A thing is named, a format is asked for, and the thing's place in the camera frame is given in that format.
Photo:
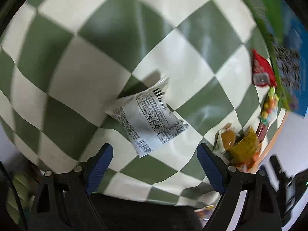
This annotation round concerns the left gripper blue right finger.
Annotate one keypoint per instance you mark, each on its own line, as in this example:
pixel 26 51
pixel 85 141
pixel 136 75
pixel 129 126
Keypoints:
pixel 227 181

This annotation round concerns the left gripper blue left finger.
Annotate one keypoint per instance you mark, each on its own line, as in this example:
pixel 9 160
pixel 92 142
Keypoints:
pixel 82 213

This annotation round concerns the orange panda crisps bag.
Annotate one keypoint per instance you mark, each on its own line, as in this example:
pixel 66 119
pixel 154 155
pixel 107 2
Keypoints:
pixel 205 213

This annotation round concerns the yellow snack packet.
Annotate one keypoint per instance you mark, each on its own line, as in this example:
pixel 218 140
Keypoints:
pixel 243 151

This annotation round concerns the colourful candy bag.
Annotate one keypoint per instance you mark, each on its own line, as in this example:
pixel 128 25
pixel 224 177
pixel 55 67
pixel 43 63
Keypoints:
pixel 269 108

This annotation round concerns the black white snack packet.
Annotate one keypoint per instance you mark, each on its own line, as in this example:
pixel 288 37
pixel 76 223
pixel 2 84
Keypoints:
pixel 147 120

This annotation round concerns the small red candy packet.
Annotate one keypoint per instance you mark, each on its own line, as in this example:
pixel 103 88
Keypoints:
pixel 262 72

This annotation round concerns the orange snack packet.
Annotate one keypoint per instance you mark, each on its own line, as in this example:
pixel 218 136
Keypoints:
pixel 247 166

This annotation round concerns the braised egg packet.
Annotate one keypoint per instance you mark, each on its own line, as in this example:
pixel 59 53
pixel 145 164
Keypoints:
pixel 225 139

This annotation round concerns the dark red snack packet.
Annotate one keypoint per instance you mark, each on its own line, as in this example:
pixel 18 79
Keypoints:
pixel 261 131

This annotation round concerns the green white checkered mat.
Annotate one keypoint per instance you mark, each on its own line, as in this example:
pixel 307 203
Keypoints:
pixel 63 60

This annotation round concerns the cardboard milk box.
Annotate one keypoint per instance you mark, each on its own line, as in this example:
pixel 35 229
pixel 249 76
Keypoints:
pixel 286 40

